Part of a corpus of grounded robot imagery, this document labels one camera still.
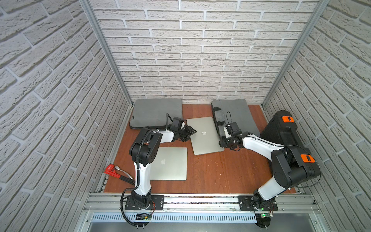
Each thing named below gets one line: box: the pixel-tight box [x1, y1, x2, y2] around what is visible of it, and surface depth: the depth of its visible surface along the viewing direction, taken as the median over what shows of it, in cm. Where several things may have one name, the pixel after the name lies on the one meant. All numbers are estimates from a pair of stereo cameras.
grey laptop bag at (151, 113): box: [129, 98, 184, 130], surface depth 119 cm
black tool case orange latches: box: [260, 109, 321, 181], surface depth 76 cm
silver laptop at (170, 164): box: [149, 146, 188, 181], surface depth 88 cm
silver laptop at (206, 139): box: [186, 116, 225, 156], surface depth 102 cm
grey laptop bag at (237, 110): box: [211, 98, 261, 138], surface depth 112 cm
